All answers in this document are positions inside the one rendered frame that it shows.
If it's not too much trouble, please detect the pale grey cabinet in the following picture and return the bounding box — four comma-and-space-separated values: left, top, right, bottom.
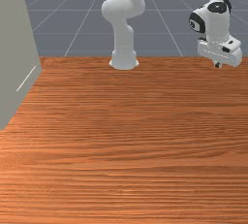
0, 0, 44, 131

